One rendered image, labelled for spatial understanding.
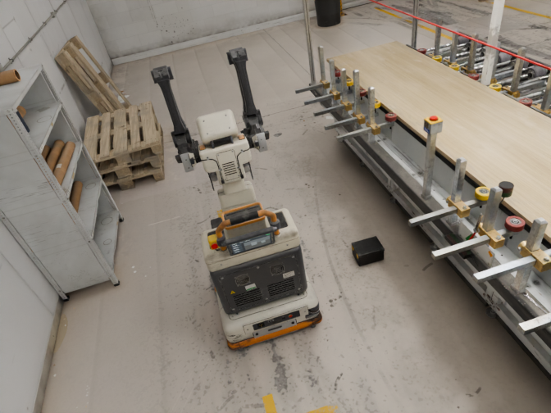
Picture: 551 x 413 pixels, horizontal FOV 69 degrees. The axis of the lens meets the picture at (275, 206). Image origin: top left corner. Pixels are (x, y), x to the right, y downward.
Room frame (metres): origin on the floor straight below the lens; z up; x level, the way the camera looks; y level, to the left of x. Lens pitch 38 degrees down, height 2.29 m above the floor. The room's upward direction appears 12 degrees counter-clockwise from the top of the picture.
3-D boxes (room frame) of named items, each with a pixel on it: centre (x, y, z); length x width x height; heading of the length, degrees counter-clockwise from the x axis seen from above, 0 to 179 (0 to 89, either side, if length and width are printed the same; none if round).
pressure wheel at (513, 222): (1.29, -1.08, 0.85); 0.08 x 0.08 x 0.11
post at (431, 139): (1.82, -0.90, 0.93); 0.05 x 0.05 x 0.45; 8
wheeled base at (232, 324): (1.84, 0.20, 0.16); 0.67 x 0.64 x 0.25; 7
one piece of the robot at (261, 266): (1.75, 0.19, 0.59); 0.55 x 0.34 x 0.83; 97
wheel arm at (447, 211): (1.51, -0.88, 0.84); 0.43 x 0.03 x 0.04; 98
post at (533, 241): (1.06, -1.00, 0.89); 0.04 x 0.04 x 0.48; 8
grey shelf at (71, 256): (2.73, 1.65, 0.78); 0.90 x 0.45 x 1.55; 8
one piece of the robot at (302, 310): (1.52, 0.14, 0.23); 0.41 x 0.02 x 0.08; 97
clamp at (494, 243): (1.29, -0.98, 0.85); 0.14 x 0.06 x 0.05; 8
